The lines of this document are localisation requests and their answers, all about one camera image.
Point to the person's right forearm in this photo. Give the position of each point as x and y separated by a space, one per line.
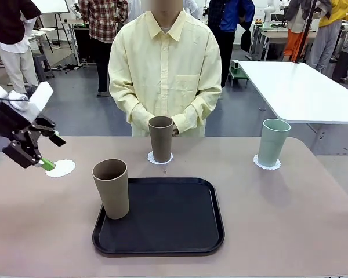
127 110

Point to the tan plastic cup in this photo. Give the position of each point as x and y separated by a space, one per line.
113 197

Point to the dark brown plastic cup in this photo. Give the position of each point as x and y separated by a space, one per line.
161 142

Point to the mint green plastic cup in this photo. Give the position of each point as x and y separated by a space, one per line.
271 144

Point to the whiteboard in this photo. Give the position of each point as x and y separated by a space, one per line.
52 5

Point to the person in white trousers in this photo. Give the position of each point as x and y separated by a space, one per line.
14 58

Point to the person in orange trousers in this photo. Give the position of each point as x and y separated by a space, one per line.
294 43

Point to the grey step stool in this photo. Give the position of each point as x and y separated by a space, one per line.
42 66

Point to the person in plaid shirt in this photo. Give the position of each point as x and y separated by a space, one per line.
104 20

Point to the black plastic serving tray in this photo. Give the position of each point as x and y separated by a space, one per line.
162 231

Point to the person in yellow jacket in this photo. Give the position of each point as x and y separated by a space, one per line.
327 34

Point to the person in blue jacket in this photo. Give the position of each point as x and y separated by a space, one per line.
229 17

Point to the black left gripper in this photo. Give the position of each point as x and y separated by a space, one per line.
5 120

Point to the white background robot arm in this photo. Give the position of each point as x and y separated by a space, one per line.
268 14

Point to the person in yellow shirt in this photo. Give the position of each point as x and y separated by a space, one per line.
162 58

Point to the small white green device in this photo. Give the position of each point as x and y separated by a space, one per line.
235 66

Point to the person's left forearm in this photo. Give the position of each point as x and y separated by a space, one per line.
197 110

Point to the black stand pole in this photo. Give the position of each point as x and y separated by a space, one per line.
306 29

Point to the green bench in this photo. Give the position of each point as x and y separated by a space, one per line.
239 76

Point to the white scalloped paper coaster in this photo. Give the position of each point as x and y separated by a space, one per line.
256 162
150 158
63 168

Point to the person's left hand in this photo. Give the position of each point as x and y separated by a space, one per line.
176 130

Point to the black hanging bag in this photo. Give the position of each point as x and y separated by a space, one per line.
246 39

